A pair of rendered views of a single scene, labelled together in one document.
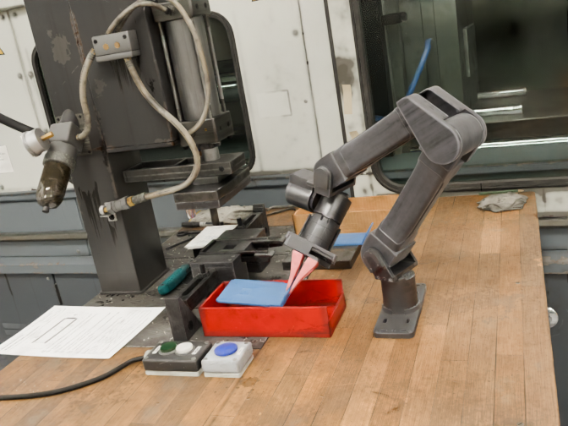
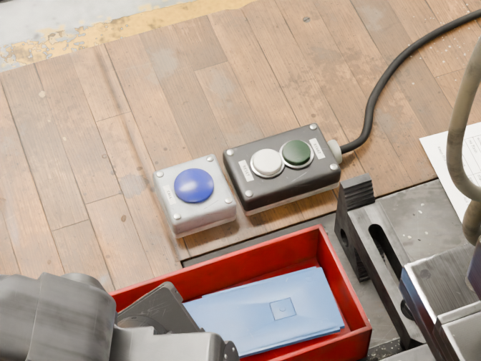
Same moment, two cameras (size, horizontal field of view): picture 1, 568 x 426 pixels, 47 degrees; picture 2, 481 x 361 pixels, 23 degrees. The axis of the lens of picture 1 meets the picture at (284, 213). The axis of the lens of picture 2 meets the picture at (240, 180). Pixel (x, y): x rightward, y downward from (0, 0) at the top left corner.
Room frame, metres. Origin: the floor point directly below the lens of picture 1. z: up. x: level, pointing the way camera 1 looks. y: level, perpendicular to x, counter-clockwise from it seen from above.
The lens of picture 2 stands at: (1.52, -0.26, 1.91)
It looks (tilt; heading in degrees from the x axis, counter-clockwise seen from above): 56 degrees down; 138
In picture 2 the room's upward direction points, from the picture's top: straight up
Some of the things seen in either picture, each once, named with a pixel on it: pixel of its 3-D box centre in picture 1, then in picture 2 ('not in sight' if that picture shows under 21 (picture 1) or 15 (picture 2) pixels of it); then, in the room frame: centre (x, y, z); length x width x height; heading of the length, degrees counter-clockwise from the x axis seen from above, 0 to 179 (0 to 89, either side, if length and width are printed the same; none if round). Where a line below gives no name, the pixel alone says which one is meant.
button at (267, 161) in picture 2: (185, 351); (267, 165); (1.03, 0.21, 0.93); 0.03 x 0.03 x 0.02
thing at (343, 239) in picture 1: (339, 234); not in sight; (1.47, -0.12, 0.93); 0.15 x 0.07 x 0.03; 68
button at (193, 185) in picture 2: (226, 352); (194, 188); (1.00, 0.14, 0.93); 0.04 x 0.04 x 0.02
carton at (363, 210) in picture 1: (347, 218); not in sight; (1.59, -0.16, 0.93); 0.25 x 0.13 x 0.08; 69
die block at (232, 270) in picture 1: (232, 264); not in sight; (1.39, 0.13, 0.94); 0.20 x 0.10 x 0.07; 159
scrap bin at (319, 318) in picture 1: (273, 307); (220, 331); (1.14, 0.05, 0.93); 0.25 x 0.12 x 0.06; 69
